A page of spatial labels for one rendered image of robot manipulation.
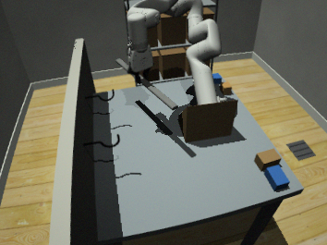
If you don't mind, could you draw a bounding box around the blue rectangular block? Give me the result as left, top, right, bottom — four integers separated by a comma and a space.
212, 73, 222, 84
264, 165, 290, 191

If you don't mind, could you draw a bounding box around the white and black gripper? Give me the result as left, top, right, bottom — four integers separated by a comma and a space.
127, 44, 154, 84

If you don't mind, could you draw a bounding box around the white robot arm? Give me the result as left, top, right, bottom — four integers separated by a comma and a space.
125, 0, 226, 105

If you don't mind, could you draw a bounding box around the grey wall panel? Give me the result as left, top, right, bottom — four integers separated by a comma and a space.
49, 38, 100, 245

